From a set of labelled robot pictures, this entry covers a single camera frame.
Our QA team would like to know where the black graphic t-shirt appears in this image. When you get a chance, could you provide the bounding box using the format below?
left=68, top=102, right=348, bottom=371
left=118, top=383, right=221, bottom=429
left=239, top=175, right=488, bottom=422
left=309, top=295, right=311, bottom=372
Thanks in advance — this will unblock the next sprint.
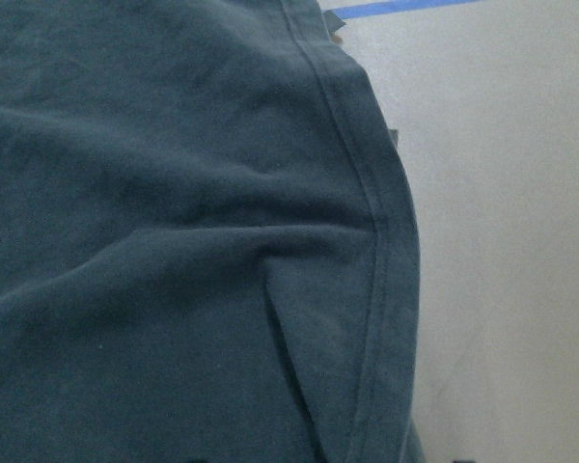
left=0, top=1, right=420, bottom=462

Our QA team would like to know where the brown paper table cover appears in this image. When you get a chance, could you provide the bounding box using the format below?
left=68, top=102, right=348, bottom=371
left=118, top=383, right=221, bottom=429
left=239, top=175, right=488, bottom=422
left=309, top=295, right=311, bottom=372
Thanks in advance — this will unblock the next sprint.
left=339, top=1, right=579, bottom=462

